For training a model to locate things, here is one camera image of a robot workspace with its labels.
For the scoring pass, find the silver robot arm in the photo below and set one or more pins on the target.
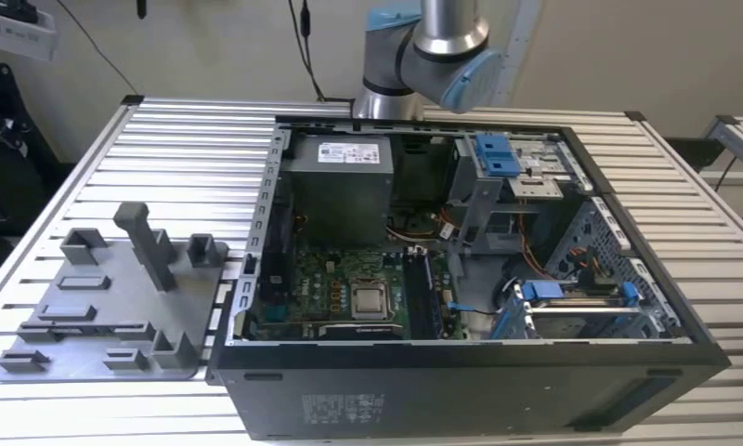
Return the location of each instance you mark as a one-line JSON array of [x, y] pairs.
[[447, 42]]

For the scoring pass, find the black table corner cap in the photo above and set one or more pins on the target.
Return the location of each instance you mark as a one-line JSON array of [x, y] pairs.
[[637, 116], [132, 99]]

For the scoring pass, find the grey parts rack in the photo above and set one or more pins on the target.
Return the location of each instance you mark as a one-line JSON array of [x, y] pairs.
[[124, 320]]

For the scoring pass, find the grey power supply unit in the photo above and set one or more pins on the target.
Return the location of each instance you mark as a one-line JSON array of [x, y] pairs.
[[337, 200]]

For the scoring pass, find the green motherboard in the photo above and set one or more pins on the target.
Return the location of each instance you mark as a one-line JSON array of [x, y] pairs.
[[313, 283]]

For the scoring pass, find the silver CPU socket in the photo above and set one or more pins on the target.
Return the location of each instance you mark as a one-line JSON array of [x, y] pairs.
[[368, 299]]

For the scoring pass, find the black graphics card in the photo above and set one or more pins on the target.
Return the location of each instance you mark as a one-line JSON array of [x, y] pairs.
[[363, 331]]

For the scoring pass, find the blue disk carrier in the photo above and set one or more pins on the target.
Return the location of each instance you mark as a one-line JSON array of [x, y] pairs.
[[496, 153]]

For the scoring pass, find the grey drive cage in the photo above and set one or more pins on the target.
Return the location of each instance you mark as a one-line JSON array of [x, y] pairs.
[[489, 209]]

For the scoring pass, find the black open PC case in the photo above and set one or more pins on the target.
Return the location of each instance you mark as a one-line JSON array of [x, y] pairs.
[[471, 390]]

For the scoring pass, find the disk bay with blue rails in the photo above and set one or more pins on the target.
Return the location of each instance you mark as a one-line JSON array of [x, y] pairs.
[[571, 304]]

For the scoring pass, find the black box behind table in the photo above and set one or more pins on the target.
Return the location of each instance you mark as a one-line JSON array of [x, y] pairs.
[[694, 153]]

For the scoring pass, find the metal slat side table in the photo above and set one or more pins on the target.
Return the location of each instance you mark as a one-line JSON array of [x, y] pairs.
[[740, 139]]

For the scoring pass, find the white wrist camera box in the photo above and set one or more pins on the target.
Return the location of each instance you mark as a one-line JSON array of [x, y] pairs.
[[24, 37]]

